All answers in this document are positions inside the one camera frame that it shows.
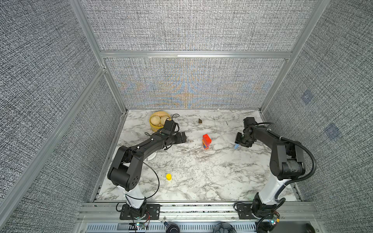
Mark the left cream bun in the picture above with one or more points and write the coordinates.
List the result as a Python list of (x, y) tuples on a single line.
[(155, 120)]

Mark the right cream bun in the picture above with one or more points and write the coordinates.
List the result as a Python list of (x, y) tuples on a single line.
[(163, 119)]

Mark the yellow cylinder block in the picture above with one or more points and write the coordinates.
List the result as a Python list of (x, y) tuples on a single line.
[(168, 176)]

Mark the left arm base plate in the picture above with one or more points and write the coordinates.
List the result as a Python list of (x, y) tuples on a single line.
[(151, 211)]

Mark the cream bun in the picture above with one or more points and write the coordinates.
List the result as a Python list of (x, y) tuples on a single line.
[(163, 119), (155, 120)]

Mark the white alarm clock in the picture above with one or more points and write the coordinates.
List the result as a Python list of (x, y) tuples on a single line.
[(152, 156)]

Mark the yellow bamboo steamer basket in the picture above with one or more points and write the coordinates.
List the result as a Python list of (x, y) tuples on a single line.
[(159, 113)]

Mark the red rectangular block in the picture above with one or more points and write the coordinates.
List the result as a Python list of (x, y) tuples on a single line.
[(207, 140)]

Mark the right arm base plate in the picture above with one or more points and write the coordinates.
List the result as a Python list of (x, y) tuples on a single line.
[(244, 210)]

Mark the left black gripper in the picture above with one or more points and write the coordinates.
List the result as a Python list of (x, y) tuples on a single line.
[(178, 139)]

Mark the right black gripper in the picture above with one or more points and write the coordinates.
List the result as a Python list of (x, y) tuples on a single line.
[(237, 140)]

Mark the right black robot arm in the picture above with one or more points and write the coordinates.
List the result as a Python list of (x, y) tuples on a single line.
[(286, 164)]

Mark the aluminium front rail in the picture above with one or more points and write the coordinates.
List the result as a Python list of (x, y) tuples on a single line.
[(196, 212)]

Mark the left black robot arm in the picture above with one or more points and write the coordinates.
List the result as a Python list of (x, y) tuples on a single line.
[(126, 168)]

